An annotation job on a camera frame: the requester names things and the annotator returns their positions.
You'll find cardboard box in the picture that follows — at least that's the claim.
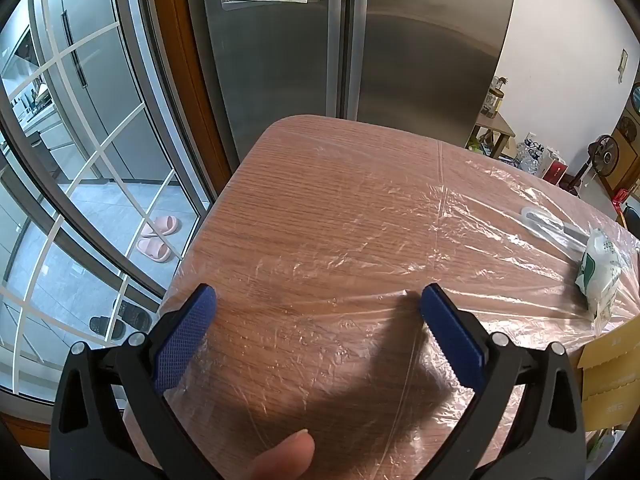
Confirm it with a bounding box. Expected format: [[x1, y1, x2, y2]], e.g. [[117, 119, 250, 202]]
[[577, 310, 640, 433]]

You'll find wooden cabinet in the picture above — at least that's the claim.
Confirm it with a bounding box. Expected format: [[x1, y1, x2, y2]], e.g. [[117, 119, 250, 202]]
[[600, 104, 640, 197]]

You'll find pink slipper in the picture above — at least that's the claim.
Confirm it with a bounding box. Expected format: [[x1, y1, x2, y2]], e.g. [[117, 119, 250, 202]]
[[140, 216, 179, 239], [137, 237, 171, 263]]

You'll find stainless steel refrigerator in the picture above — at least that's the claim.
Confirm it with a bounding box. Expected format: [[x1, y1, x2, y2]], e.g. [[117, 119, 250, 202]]
[[182, 0, 521, 172]]

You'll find white and green packet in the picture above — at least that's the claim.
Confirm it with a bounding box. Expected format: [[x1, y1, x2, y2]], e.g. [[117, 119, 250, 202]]
[[575, 228, 624, 322]]

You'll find sliding glass door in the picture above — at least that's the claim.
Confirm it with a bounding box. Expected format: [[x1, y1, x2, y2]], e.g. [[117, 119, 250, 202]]
[[0, 0, 241, 411]]

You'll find glass jar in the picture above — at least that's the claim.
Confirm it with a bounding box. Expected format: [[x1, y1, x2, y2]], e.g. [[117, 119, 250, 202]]
[[482, 76, 507, 117]]

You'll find person's left hand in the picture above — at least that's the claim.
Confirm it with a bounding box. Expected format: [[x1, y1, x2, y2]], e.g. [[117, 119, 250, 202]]
[[247, 431, 316, 480]]

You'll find red box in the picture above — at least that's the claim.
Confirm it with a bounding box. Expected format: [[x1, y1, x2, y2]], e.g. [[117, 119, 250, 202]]
[[542, 157, 569, 189]]

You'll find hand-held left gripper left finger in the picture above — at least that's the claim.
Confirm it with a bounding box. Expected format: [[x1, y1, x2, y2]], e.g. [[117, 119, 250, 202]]
[[50, 282, 236, 480]]

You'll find small wooden side table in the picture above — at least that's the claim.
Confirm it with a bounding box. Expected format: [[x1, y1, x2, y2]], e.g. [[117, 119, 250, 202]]
[[469, 110, 516, 159]]

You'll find black slipper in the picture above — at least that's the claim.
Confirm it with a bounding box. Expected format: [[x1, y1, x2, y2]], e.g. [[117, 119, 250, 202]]
[[89, 316, 126, 340], [117, 305, 152, 332]]

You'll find pack of plastic bottles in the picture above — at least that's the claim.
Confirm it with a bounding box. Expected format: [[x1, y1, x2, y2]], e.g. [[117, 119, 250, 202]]
[[514, 132, 547, 177]]

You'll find clear plastic package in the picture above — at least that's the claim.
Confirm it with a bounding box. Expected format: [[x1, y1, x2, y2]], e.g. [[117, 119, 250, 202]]
[[520, 206, 592, 262]]

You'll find standing fan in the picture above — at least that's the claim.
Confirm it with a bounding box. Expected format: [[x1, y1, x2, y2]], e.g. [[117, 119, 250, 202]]
[[565, 134, 621, 197]]

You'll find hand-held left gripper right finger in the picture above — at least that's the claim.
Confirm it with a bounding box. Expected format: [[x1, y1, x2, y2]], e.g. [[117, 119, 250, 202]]
[[415, 282, 588, 480]]

